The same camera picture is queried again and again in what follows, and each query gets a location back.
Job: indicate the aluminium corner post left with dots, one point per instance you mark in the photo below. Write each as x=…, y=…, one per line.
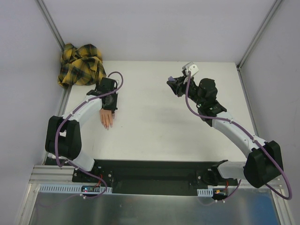
x=50, y=22

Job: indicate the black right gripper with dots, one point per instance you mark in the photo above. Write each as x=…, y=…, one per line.
x=181, y=85

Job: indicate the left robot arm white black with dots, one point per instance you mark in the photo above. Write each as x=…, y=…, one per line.
x=63, y=138

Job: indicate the yellow plaid shirt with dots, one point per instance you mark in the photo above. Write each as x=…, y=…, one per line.
x=81, y=66

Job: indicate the aluminium corner post right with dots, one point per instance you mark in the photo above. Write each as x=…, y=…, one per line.
x=259, y=33

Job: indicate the white slotted cable duct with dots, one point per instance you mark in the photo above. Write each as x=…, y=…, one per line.
x=205, y=192
x=74, y=189

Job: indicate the aluminium corner post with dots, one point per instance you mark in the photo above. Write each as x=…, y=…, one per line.
x=50, y=22
x=259, y=33

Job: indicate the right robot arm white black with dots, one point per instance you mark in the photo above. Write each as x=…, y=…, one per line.
x=263, y=159

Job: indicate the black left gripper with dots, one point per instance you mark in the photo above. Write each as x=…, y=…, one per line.
x=109, y=108

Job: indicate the white slotted cable duct left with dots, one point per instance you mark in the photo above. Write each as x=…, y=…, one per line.
x=74, y=189

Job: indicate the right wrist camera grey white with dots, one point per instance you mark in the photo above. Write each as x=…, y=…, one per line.
x=189, y=71

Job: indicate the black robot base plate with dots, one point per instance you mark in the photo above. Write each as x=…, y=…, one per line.
x=152, y=177

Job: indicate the mannequin hand with long nails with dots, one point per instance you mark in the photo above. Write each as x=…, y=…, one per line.
x=106, y=118

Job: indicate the white slotted cable duct right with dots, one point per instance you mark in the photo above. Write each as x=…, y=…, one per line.
x=205, y=192

